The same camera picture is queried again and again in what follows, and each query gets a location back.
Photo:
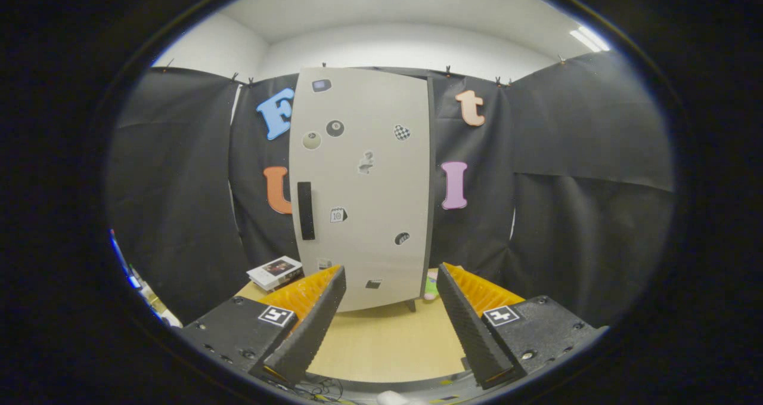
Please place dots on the small ceiling light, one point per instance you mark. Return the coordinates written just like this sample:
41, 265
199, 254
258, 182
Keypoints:
589, 38

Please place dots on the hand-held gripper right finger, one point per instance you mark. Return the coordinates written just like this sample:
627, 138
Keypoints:
468, 327

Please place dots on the green and pink plush toy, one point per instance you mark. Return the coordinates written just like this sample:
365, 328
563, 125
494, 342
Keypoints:
430, 290

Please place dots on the black backdrop cloth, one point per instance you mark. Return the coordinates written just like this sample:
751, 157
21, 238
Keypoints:
566, 214

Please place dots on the grey shoe cabinet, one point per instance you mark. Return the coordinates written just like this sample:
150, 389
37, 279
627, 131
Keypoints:
431, 184

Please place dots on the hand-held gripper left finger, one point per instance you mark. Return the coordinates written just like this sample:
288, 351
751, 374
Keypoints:
316, 327

